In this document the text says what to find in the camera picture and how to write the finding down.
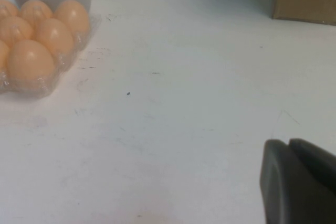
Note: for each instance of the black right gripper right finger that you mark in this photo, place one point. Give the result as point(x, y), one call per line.
point(317, 159)

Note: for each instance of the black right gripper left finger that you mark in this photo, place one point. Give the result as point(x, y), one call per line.
point(278, 187)

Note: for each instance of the clear plastic egg tray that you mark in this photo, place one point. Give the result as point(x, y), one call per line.
point(39, 87)

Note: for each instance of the orange plastic egg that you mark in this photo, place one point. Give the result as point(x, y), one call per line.
point(3, 55)
point(8, 9)
point(31, 59)
point(73, 15)
point(36, 11)
point(53, 34)
point(15, 29)

